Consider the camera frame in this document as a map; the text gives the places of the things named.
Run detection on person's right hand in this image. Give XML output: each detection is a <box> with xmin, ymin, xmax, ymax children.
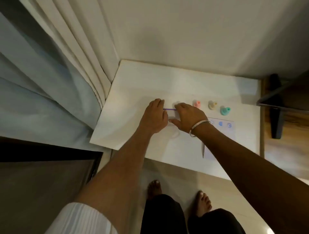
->
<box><xmin>169</xmin><ymin>102</ymin><xmax>209</xmax><ymax>134</ymax></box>

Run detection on person's left hand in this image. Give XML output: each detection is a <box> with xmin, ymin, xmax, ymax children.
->
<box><xmin>138</xmin><ymin>98</ymin><xmax>169</xmax><ymax>134</ymax></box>

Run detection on person's left forearm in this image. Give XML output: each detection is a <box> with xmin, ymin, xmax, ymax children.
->
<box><xmin>74</xmin><ymin>127</ymin><xmax>161</xmax><ymax>229</ymax></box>

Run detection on person's right forearm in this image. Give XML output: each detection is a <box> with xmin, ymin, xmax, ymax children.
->
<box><xmin>192</xmin><ymin>122</ymin><xmax>309</xmax><ymax>234</ymax></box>

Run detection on white paper sheet with icons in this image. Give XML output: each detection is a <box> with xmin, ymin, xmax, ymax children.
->
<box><xmin>202</xmin><ymin>118</ymin><xmax>236</xmax><ymax>161</ymax></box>

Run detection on person's left foot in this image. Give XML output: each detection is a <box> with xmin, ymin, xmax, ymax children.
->
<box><xmin>147</xmin><ymin>180</ymin><xmax>163</xmax><ymax>201</ymax></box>

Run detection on person's foot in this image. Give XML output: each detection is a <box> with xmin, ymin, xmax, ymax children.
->
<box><xmin>147</xmin><ymin>180</ymin><xmax>163</xmax><ymax>201</ymax></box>
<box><xmin>195</xmin><ymin>190</ymin><xmax>213</xmax><ymax>218</ymax></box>

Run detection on person's right foot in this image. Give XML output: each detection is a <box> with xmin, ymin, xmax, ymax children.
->
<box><xmin>195</xmin><ymin>190</ymin><xmax>213</xmax><ymax>218</ymax></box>

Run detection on cream curtain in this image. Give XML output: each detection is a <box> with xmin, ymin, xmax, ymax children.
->
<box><xmin>19</xmin><ymin>0</ymin><xmax>122</xmax><ymax>109</ymax></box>

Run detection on black trousers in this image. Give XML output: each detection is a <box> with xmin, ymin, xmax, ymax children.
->
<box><xmin>140</xmin><ymin>194</ymin><xmax>247</xmax><ymax>234</ymax></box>

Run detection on black monitor stand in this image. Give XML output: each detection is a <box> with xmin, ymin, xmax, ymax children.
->
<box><xmin>256</xmin><ymin>73</ymin><xmax>309</xmax><ymax>140</ymax></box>

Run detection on blue-grey curtain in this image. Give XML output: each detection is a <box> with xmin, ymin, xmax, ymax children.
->
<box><xmin>0</xmin><ymin>12</ymin><xmax>107</xmax><ymax>153</ymax></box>

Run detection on white ribbed sleeve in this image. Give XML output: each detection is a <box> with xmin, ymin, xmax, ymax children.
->
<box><xmin>45</xmin><ymin>202</ymin><xmax>119</xmax><ymax>234</ymax></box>

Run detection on silver bracelet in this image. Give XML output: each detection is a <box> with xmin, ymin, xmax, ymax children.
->
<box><xmin>189</xmin><ymin>120</ymin><xmax>211</xmax><ymax>138</ymax></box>

